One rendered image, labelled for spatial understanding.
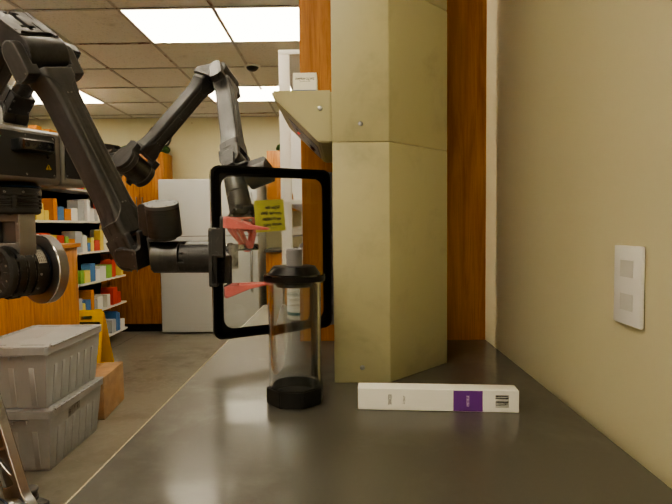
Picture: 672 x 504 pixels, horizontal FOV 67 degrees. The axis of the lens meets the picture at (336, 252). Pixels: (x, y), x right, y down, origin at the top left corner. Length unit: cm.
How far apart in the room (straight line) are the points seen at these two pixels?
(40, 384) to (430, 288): 235
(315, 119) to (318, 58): 44
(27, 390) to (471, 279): 238
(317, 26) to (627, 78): 83
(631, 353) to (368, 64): 67
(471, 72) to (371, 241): 63
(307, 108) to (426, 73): 27
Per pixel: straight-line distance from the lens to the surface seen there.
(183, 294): 621
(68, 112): 102
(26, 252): 162
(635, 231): 83
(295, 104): 102
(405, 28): 111
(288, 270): 86
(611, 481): 75
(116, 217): 98
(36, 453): 321
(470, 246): 141
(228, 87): 159
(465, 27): 149
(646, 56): 85
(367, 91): 103
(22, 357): 306
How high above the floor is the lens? 125
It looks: 3 degrees down
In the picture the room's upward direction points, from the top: 1 degrees counter-clockwise
